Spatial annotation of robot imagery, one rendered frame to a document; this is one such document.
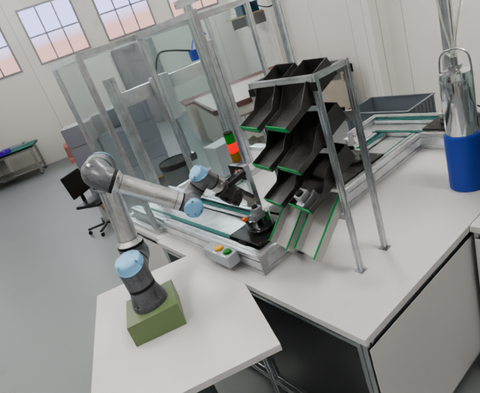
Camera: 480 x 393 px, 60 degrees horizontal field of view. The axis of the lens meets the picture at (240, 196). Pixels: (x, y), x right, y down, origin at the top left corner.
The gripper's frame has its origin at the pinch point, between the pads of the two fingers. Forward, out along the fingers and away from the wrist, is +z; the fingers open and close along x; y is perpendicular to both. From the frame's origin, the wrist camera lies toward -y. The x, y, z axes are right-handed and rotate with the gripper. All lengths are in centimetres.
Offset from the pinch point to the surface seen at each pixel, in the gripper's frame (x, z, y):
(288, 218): 23.5, 3.3, 4.8
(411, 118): -4, 105, -100
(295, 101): 40, -31, -31
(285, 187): 26.5, -7.9, -5.5
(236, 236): -7.0, 5.1, 19.3
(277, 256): 16.6, 11.9, 21.2
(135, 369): 11, -31, 82
